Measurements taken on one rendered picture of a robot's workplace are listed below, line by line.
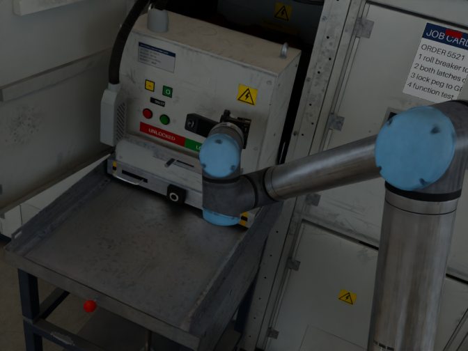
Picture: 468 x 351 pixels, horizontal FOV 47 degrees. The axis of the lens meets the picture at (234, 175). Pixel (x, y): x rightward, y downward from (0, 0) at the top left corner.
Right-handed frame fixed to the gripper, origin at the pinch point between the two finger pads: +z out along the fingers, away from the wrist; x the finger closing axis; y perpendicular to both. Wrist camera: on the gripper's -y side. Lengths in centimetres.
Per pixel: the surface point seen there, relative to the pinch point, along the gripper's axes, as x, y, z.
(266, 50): 20.1, 7.1, 9.8
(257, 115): 3.0, 8.4, -1.0
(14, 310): -114, -79, 45
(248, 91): 9.5, 4.8, -1.8
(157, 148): -15.3, -20.2, 7.4
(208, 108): 1.4, -6.1, 3.4
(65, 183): -55, -66, 57
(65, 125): -16, -52, 15
